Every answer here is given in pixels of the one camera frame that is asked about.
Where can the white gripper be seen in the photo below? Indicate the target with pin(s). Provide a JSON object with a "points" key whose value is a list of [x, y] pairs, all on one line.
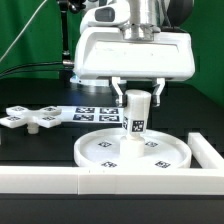
{"points": [[103, 52]]}

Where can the white round table top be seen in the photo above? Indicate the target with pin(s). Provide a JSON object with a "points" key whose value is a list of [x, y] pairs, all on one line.
{"points": [[106, 149]]}

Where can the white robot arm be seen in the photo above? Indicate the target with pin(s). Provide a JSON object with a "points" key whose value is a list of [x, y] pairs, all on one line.
{"points": [[134, 40]]}

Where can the white marker sheet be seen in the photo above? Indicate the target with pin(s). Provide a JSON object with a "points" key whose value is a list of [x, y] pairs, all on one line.
{"points": [[84, 114]]}

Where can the white obstacle fence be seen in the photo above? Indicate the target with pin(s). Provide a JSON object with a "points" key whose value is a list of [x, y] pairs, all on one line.
{"points": [[207, 179]]}

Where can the white cross table base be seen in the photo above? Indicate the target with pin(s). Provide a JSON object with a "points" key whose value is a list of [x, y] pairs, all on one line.
{"points": [[18, 116]]}

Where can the black camera stand pole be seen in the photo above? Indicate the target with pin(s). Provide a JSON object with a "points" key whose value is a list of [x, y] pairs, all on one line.
{"points": [[65, 6]]}

